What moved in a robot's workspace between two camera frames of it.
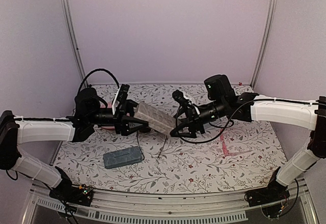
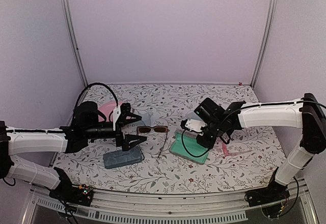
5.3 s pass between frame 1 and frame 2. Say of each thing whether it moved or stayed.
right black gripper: moved
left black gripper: moved
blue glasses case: stayed
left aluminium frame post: stayed
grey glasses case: moved
